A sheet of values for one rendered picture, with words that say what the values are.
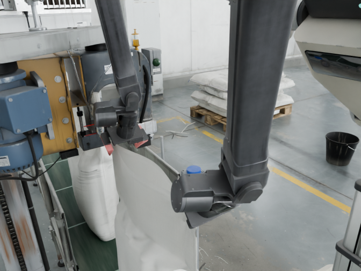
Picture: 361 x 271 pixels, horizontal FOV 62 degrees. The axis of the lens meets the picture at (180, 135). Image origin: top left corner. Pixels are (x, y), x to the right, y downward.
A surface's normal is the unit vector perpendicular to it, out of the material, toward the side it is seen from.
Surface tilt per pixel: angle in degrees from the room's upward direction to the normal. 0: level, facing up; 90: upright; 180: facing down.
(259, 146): 108
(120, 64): 97
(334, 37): 40
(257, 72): 115
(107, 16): 102
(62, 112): 90
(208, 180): 27
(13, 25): 90
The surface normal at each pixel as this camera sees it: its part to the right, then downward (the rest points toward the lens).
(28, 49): 0.94, 0.11
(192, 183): 0.23, -0.68
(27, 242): 0.52, 0.33
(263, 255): -0.03, -0.92
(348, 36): -0.58, -0.57
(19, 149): 0.69, 0.29
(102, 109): 0.37, 0.54
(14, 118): 0.83, 0.20
